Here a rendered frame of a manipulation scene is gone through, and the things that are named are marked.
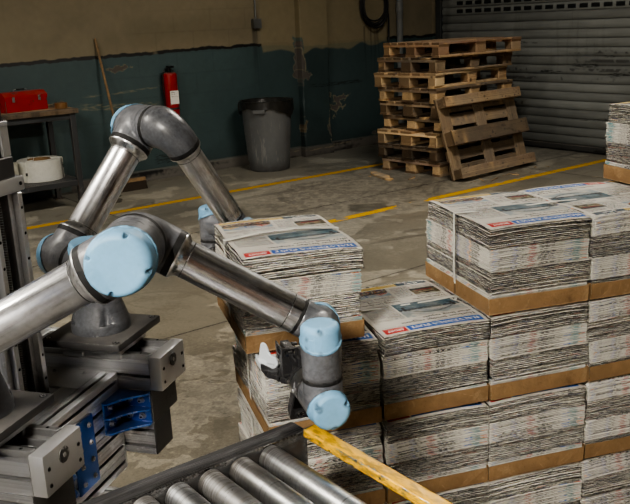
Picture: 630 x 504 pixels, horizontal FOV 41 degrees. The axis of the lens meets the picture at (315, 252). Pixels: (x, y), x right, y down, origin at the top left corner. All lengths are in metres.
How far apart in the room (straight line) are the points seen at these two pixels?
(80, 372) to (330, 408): 0.88
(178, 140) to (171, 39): 6.84
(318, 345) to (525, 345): 0.84
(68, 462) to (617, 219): 1.43
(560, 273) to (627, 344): 0.31
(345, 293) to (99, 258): 0.69
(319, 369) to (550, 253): 0.85
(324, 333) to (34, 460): 0.63
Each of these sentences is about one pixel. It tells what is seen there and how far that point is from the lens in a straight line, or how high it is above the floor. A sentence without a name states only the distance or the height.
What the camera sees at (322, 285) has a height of 0.97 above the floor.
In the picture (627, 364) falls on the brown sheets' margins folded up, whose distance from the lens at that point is 2.40.
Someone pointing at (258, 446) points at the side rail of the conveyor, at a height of 0.80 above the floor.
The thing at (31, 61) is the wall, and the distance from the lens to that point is 8.50.
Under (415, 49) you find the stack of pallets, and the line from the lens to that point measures 8.52.
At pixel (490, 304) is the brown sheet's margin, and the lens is 2.11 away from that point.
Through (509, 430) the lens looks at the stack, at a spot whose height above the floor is 0.51.
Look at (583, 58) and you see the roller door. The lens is 9.82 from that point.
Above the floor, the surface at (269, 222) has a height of 1.06.
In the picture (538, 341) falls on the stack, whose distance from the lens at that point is 2.22.
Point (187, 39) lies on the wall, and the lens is 9.18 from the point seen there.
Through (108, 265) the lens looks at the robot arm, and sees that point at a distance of 1.46.
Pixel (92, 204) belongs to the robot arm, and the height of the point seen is 1.12.
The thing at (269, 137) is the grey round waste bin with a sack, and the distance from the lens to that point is 8.99.
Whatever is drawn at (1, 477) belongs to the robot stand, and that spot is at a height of 0.72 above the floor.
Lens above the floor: 1.56
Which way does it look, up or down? 16 degrees down
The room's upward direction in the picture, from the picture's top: 3 degrees counter-clockwise
